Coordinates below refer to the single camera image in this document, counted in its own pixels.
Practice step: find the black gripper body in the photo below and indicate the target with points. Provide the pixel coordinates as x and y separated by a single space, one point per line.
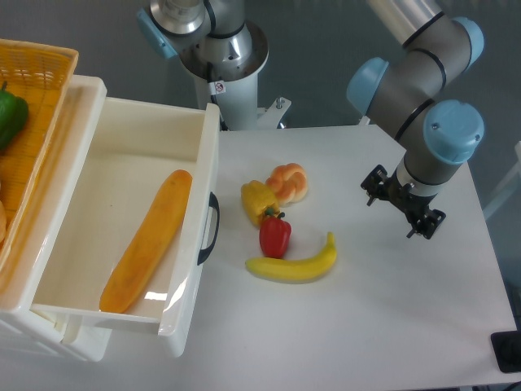
415 207

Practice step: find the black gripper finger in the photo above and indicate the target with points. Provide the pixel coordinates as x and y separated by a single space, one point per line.
374 185
424 223

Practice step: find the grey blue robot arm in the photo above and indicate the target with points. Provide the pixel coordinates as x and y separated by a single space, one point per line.
224 53

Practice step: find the white top drawer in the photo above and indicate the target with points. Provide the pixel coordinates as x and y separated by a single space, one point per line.
135 147

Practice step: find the white drawer cabinet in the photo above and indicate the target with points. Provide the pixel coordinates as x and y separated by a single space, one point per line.
23 326

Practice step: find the braided bread roll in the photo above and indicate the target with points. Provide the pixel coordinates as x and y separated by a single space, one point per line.
289 183

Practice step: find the red bell pepper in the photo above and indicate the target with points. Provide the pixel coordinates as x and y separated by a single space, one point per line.
274 236

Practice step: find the yellow bell pepper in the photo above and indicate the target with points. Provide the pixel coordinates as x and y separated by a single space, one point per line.
258 199

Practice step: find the yellow banana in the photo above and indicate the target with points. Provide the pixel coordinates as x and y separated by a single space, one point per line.
295 271

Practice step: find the black device at edge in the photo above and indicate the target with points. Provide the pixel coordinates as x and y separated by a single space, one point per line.
506 347

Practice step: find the long baguette bread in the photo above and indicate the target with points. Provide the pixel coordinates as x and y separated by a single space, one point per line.
150 242

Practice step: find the yellow wicker basket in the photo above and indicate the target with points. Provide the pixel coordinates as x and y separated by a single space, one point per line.
39 74

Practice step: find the green bell pepper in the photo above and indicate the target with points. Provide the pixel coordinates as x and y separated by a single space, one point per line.
14 115

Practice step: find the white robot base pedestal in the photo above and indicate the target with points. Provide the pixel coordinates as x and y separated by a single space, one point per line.
237 102

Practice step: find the dark drawer handle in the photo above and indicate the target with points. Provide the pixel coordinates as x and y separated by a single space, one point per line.
211 229

